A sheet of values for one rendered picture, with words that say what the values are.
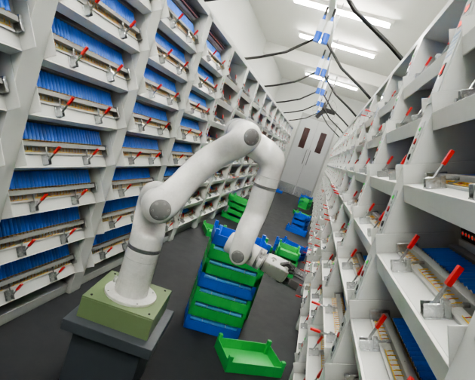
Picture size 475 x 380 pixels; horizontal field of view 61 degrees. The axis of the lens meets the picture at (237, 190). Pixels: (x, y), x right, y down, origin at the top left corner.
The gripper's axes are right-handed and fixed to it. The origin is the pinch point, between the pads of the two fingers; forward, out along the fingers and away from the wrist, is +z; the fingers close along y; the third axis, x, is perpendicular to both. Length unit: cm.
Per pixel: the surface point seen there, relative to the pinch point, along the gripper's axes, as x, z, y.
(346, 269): -13.9, 14.2, -2.0
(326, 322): 6.3, 16.1, 5.4
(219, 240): -21, -40, 42
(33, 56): 4, -110, -49
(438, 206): 19, 8, -84
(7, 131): 23, -106, -33
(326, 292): -15.1, 15.3, 24.0
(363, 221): -28.3, 10.6, -15.6
